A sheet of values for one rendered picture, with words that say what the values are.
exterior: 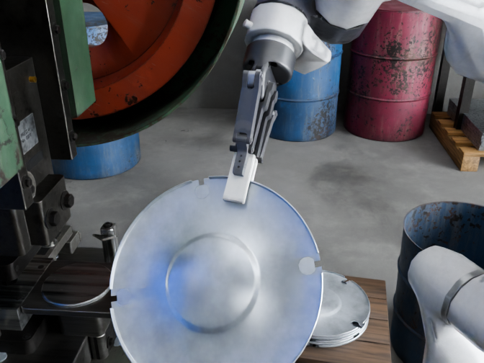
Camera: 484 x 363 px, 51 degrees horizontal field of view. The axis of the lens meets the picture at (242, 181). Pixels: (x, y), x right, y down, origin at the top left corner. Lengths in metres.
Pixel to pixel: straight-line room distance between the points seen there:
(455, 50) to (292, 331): 0.48
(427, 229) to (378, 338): 0.60
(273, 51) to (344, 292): 0.98
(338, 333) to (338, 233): 1.18
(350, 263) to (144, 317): 1.73
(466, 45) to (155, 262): 0.54
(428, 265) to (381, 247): 1.54
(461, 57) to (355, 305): 0.87
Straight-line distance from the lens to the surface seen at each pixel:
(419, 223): 1.92
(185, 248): 0.69
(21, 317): 0.98
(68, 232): 1.19
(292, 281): 0.66
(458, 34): 0.82
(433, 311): 0.97
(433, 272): 0.96
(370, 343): 1.48
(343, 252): 2.43
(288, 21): 0.76
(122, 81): 1.13
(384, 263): 2.40
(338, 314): 1.49
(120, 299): 0.73
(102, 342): 0.98
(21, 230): 0.86
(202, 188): 0.71
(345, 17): 0.78
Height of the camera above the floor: 1.36
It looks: 27 degrees down
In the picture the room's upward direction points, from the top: straight up
